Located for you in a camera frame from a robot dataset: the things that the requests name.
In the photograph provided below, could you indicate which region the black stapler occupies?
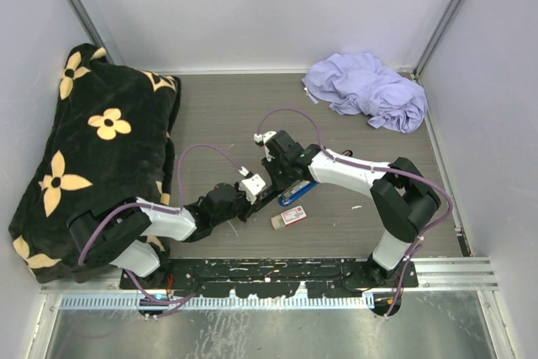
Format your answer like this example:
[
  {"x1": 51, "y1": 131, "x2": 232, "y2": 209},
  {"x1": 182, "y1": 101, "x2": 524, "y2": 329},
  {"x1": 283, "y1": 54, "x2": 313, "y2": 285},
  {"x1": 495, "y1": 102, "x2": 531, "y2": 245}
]
[{"x1": 251, "y1": 149, "x2": 354, "y2": 211}]

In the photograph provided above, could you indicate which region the blue stapler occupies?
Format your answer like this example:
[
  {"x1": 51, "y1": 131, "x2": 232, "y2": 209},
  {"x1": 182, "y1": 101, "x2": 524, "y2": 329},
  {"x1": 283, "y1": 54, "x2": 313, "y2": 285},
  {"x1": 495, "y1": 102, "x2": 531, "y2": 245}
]
[{"x1": 278, "y1": 181, "x2": 318, "y2": 207}]

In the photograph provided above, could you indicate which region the red white staple box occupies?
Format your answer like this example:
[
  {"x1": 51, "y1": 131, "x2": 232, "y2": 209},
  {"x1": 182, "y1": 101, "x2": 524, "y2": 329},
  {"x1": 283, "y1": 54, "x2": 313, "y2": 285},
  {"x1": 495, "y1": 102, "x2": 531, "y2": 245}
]
[{"x1": 271, "y1": 206, "x2": 307, "y2": 230}]

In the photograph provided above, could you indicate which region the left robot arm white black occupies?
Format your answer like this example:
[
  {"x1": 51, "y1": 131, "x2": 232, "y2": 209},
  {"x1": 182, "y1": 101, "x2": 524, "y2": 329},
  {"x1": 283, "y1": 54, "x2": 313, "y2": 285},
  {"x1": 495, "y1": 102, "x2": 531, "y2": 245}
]
[{"x1": 67, "y1": 175, "x2": 266, "y2": 288}]

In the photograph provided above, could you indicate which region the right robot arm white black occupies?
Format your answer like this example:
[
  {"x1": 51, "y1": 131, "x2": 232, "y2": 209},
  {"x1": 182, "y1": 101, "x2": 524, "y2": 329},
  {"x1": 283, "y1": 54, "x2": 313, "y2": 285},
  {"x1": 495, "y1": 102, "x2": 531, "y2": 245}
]
[{"x1": 254, "y1": 130, "x2": 441, "y2": 287}]

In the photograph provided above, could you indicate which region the lavender crumpled cloth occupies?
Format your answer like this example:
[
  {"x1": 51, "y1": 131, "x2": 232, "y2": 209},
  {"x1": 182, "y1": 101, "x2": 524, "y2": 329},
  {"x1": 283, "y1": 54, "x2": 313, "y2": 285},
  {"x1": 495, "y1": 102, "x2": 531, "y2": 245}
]
[{"x1": 303, "y1": 52, "x2": 428, "y2": 134}]

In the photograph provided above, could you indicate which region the black floral blanket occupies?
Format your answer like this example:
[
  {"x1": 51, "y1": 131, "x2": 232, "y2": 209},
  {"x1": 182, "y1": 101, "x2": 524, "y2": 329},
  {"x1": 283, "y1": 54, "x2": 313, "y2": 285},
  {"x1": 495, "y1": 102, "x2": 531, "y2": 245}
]
[{"x1": 8, "y1": 44, "x2": 182, "y2": 284}]

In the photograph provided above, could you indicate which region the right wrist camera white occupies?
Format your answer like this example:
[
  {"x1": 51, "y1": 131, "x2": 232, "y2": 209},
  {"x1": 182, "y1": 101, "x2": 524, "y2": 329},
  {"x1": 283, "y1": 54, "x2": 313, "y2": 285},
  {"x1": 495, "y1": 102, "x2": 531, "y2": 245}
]
[{"x1": 253, "y1": 131, "x2": 277, "y2": 160}]

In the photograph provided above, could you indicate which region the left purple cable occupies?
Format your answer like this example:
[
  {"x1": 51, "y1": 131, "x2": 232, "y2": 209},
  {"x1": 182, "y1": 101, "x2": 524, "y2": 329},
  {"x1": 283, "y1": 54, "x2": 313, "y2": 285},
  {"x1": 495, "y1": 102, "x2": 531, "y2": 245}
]
[{"x1": 77, "y1": 143, "x2": 249, "y2": 318}]

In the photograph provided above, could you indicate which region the purple cable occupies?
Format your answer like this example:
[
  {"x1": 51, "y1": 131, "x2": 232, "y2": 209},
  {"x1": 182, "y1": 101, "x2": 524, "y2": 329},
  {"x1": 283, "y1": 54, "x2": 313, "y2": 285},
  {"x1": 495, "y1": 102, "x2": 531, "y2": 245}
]
[
  {"x1": 254, "y1": 108, "x2": 455, "y2": 318},
  {"x1": 77, "y1": 143, "x2": 249, "y2": 318}
]

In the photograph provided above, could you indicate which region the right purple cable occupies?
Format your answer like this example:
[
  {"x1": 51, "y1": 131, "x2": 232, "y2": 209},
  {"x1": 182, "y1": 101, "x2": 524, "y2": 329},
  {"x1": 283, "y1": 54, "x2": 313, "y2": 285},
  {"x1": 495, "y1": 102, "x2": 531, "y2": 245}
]
[{"x1": 254, "y1": 108, "x2": 455, "y2": 318}]

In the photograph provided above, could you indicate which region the white cable duct strip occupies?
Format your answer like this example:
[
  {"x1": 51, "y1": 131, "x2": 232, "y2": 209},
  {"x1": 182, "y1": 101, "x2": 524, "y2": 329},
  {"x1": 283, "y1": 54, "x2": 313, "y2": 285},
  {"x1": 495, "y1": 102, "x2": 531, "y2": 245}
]
[{"x1": 60, "y1": 293, "x2": 375, "y2": 310}]

